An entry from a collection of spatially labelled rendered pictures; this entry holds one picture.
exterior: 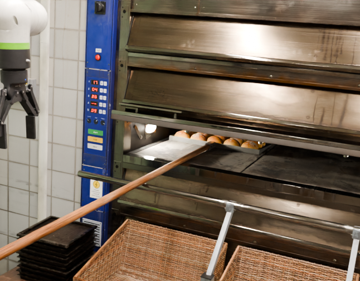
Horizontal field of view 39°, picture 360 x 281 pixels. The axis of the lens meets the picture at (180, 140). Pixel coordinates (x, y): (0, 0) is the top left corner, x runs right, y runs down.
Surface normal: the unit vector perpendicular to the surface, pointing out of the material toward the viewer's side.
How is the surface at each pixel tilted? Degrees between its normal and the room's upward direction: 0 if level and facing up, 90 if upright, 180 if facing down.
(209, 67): 90
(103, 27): 90
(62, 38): 90
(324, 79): 90
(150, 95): 70
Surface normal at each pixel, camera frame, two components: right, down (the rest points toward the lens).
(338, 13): -0.39, 0.17
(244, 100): -0.35, -0.18
